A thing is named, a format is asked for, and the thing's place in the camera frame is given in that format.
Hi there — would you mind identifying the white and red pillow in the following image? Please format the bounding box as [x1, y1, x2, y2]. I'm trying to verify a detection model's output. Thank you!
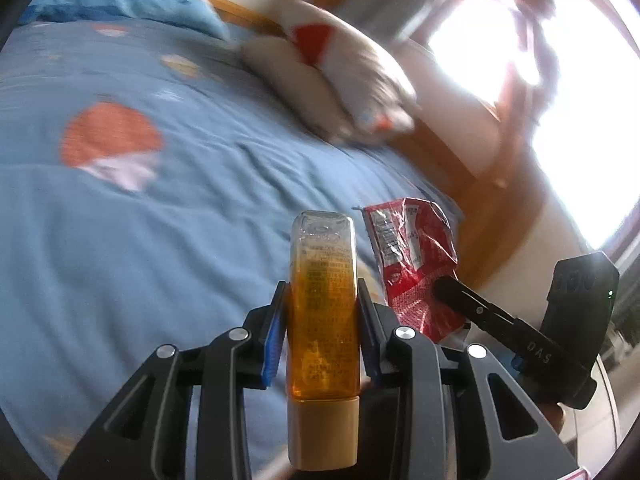
[240, 0, 418, 143]

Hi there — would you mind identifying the grey curtain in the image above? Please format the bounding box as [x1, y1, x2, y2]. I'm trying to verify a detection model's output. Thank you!
[345, 0, 456, 46]

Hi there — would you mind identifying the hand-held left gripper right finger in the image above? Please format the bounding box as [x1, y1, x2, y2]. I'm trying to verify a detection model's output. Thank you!
[356, 280, 581, 480]

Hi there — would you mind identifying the window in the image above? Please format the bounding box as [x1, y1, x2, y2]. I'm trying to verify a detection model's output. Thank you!
[425, 0, 640, 256]

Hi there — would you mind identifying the amber plastic bottle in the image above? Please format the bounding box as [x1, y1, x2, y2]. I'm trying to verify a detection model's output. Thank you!
[286, 209, 362, 472]

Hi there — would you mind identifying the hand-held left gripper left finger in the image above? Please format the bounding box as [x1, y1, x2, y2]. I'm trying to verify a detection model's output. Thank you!
[59, 280, 291, 480]

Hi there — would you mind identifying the blue patterned pillow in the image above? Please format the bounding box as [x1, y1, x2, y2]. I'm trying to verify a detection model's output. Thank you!
[20, 0, 231, 41]

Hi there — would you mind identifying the red packet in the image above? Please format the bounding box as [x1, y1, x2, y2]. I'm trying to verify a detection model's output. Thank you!
[361, 198, 468, 345]

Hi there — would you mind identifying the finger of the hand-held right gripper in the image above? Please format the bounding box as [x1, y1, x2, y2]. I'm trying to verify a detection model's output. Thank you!
[431, 275, 522, 343]

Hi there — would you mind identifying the blue printed blanket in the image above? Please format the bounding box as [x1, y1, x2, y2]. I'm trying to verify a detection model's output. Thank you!
[0, 15, 466, 480]

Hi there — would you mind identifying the wooden bunk bed frame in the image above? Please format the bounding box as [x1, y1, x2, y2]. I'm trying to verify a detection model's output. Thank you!
[65, 0, 640, 311]

